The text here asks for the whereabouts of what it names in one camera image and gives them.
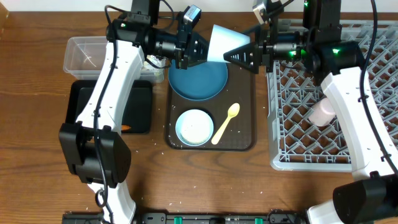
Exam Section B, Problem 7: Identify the light blue plastic cup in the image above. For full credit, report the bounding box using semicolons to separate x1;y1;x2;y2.
207;25;250;63

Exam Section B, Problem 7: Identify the green snack wrapper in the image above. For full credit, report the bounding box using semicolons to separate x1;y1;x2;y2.
144;55;164;70

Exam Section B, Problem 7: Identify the pink plastic cup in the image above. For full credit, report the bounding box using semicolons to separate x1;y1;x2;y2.
308;98;336;127

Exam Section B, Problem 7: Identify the orange carrot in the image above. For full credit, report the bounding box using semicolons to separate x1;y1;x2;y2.
121;125;131;131

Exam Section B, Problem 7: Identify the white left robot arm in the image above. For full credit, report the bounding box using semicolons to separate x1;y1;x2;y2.
59;1;209;223

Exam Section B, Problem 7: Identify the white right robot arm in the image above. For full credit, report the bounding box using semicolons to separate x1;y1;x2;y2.
223;0;397;223

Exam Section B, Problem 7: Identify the black waste tray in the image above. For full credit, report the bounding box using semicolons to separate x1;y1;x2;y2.
65;80;153;134

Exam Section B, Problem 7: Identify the grey dishwasher rack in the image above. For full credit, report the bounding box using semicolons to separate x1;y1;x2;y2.
266;21;397;172

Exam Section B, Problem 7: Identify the clear plastic waste bin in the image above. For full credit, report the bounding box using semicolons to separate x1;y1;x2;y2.
63;36;164;83

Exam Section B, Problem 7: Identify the dark blue bowl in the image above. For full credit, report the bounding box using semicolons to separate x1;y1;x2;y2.
168;62;228;101

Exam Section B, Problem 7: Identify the yellow plastic spoon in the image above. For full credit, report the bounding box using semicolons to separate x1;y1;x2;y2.
211;103;240;145

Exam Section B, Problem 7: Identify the dark brown serving tray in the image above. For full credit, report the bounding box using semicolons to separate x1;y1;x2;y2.
164;63;256;151

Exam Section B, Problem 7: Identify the light blue rice bowl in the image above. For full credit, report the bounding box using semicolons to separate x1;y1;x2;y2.
175;109;214;147

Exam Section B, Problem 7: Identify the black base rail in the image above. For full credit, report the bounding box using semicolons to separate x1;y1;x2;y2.
62;210;309;224

